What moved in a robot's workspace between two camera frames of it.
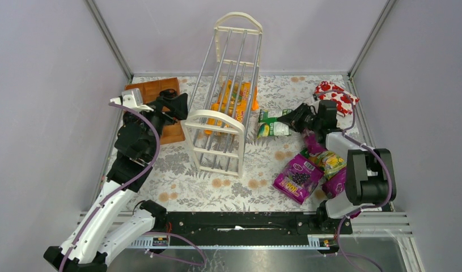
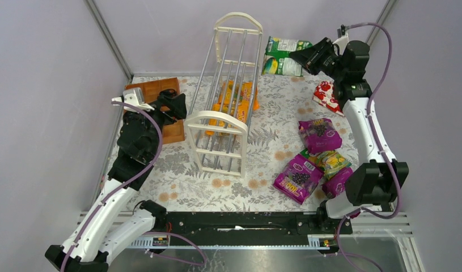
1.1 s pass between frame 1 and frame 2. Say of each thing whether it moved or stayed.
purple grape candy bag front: stayed
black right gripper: moved
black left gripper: stayed
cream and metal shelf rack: stayed
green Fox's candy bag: moved
